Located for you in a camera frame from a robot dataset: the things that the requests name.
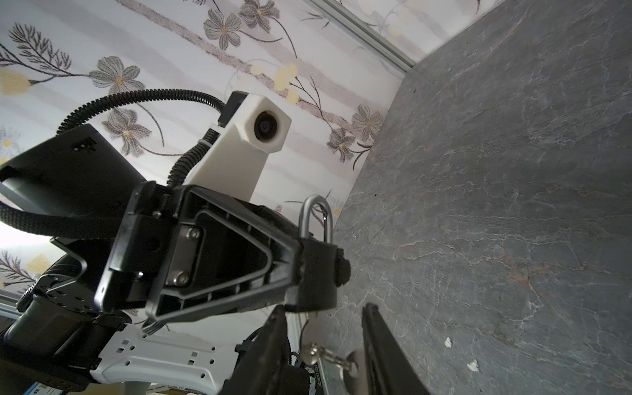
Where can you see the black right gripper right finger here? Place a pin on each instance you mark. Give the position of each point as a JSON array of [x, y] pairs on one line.
[[388, 370]]

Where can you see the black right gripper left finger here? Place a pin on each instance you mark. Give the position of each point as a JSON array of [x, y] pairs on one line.
[[265, 367]]

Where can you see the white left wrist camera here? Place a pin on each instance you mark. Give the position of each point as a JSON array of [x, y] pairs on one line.
[[251, 127]]

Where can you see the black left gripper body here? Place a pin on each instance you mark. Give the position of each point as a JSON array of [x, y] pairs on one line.
[[141, 246]]

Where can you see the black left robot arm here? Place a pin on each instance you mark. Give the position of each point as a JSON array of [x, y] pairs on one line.
[[74, 188]]

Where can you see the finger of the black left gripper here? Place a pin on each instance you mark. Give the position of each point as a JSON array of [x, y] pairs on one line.
[[343, 268], [222, 255]]

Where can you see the small black padlock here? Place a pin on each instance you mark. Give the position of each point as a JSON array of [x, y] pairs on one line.
[[316, 289]]

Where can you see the silver key bunch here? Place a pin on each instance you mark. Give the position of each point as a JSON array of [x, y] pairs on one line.
[[351, 370]]

